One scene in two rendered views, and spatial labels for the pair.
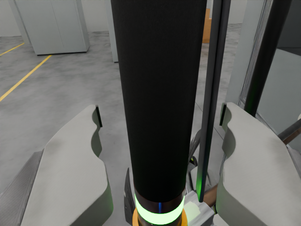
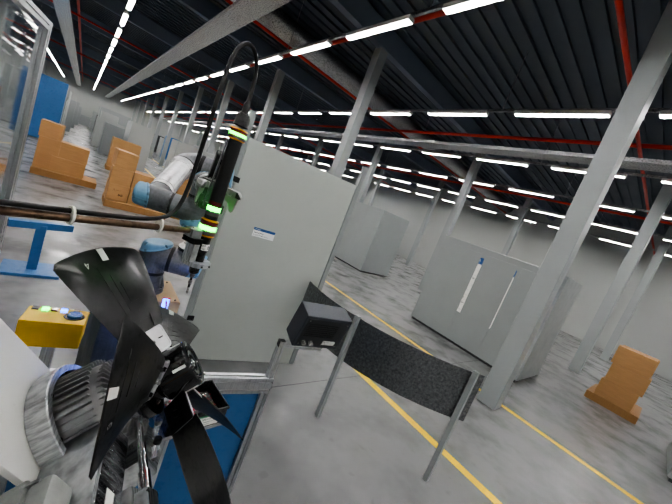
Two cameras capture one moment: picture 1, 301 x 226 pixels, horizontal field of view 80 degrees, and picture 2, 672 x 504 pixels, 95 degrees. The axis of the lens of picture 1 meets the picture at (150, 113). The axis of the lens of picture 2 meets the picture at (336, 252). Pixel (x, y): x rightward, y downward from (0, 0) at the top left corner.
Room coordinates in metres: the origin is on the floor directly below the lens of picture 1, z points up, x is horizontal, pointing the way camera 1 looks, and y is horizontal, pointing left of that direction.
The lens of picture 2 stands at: (0.91, -0.18, 1.72)
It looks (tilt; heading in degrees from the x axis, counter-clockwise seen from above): 8 degrees down; 145
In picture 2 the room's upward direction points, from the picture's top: 21 degrees clockwise
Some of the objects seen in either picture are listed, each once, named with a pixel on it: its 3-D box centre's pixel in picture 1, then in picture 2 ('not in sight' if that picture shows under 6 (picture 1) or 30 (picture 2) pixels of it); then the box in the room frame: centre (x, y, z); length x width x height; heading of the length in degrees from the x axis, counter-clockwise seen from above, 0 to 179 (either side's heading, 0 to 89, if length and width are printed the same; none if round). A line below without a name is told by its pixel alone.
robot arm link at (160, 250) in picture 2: not in sight; (156, 254); (-0.58, -0.03, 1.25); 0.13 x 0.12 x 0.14; 76
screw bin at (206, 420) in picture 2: not in sight; (191, 405); (-0.11, 0.17, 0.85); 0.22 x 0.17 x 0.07; 103
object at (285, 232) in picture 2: not in sight; (275, 256); (-1.69, 1.01, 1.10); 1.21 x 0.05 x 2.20; 88
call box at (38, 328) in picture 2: not in sight; (53, 328); (-0.30, -0.29, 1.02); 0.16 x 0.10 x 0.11; 88
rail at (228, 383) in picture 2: not in sight; (167, 382); (-0.28, 0.11, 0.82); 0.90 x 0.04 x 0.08; 88
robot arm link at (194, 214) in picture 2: not in sight; (190, 210); (-0.20, -0.01, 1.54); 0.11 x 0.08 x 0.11; 76
